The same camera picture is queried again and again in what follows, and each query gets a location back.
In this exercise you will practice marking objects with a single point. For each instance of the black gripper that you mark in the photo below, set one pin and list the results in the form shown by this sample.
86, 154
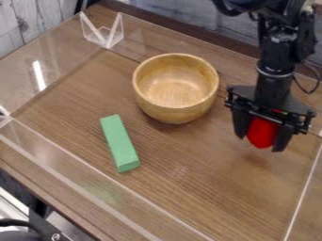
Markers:
287, 111

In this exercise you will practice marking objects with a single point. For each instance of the red plush fruit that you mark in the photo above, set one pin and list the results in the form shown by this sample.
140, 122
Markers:
262, 132

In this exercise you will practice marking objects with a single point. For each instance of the wooden bowl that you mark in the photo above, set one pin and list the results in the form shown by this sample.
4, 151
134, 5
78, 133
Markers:
175, 87

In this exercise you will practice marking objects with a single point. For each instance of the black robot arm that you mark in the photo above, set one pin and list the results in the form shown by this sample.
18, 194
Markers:
286, 40

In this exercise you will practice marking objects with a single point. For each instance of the green rectangular block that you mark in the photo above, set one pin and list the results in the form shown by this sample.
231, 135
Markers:
119, 142

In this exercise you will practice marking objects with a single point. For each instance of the clear acrylic tray wall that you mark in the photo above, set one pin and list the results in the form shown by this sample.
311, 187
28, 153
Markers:
205, 186

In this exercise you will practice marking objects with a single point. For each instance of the clear acrylic corner bracket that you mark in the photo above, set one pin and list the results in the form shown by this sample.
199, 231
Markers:
106, 37

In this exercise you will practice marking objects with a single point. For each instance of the black table clamp mount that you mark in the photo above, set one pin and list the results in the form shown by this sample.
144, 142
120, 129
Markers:
27, 226

